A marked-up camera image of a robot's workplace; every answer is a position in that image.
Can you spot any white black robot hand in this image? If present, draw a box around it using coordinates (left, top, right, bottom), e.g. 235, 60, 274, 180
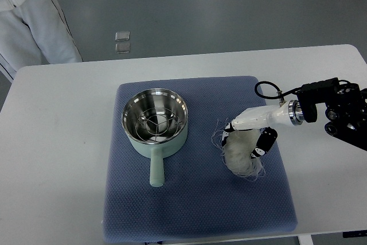
221, 100, 305, 159

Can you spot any white vermicelli bundle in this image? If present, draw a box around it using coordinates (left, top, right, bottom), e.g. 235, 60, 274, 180
212, 119, 266, 181

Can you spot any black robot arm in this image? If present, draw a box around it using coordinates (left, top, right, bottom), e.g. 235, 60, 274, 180
294, 77, 366, 150

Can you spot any mint green steel pot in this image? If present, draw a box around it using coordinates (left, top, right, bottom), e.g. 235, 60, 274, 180
121, 88, 188, 188

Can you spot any blue textured mat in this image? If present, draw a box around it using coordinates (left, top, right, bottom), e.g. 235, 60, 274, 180
103, 76, 297, 243

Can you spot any lower metal floor plate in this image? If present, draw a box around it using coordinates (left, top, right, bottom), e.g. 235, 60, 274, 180
115, 42, 131, 53

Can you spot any metal floor plate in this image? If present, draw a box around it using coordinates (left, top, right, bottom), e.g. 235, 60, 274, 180
115, 42, 131, 53
115, 31, 130, 41

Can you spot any upper metal floor plate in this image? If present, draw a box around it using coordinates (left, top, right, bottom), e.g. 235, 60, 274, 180
115, 31, 130, 41

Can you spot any person in white clothes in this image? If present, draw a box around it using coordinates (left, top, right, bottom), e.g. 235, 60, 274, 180
1, 0, 83, 82

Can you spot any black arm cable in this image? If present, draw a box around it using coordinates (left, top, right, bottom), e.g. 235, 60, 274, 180
254, 80, 302, 106

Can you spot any wire steaming rack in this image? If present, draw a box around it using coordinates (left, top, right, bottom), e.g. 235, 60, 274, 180
135, 108, 179, 143

